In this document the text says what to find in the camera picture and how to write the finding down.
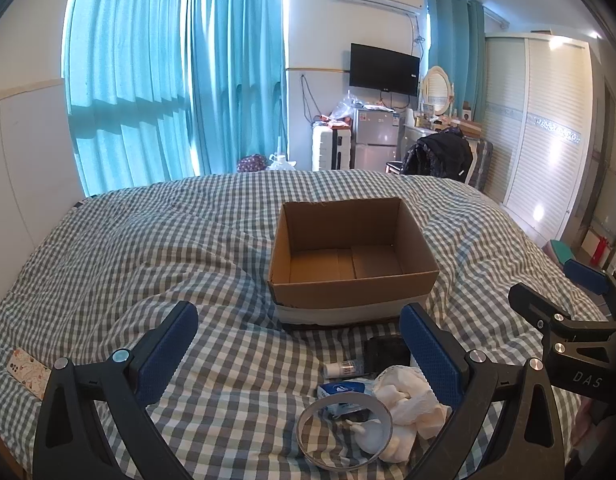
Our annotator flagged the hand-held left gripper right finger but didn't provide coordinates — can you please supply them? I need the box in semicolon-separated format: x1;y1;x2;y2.
399;302;571;480

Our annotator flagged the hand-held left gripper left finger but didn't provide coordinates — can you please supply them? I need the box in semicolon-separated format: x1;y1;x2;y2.
32;301;199;480

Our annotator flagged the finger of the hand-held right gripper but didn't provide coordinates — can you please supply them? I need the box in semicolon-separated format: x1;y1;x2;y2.
563;259;616;311
508;283;616;346

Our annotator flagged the white tissue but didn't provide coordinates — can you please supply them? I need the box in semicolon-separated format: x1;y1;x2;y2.
375;365;453;463

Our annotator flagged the small white bottle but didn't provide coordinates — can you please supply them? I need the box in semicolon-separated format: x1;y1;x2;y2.
324;358;365;380

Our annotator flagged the blue tissue packet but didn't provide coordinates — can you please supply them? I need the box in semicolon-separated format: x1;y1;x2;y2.
317;380;379;418

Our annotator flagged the white pump bottle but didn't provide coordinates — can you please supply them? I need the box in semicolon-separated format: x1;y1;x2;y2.
350;420;389;457

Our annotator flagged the cardboard box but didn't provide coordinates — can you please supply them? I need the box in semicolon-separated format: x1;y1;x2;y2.
267;197;441;332

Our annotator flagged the silver tape roll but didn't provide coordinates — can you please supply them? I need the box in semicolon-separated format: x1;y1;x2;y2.
296;394;393;471

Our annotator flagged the teal stool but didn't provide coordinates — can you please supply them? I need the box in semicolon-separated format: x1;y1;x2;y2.
548;240;579;263

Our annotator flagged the phone with floral case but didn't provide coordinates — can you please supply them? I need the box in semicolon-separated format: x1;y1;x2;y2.
6;347;53;401

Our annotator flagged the white louvred wardrobe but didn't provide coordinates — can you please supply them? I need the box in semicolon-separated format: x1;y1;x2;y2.
480;32;606;246

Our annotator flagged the grey suitcase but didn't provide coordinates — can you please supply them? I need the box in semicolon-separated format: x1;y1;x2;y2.
470;140;494;193

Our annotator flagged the black jacket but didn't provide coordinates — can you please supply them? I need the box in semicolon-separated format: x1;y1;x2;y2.
400;130;474;183

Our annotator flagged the silver fridge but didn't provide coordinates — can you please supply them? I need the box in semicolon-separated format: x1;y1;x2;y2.
353;107;403;173

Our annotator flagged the white suitcase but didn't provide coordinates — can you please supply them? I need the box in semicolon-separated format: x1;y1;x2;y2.
311;126;353;172

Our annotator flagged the oval white vanity mirror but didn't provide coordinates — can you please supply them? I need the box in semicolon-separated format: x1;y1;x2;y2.
420;65;453;118

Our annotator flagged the narrow teal curtain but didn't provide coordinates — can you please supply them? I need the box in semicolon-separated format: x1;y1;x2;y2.
423;0;486;123

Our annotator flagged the clear plastic bag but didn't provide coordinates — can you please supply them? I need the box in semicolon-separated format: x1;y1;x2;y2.
330;91;361;121

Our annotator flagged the wide teal curtain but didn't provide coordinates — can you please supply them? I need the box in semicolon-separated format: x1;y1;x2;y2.
62;0;196;196

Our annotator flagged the blue wall cable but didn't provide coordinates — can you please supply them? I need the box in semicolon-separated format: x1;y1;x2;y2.
300;74;319;123

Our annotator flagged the black wall television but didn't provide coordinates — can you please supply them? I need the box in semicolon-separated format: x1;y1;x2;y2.
349;43;421;96

